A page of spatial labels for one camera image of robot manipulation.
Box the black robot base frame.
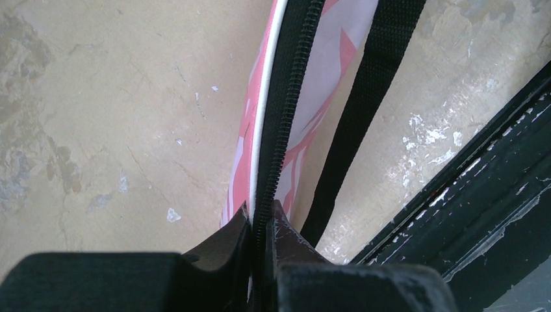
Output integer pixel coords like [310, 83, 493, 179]
[353, 65, 550, 311]

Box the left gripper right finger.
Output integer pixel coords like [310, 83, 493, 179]
[264, 200, 457, 311]

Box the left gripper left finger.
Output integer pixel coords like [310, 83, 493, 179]
[1, 207, 251, 311]

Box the pink sport racket bag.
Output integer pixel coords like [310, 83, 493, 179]
[219, 0, 379, 229]

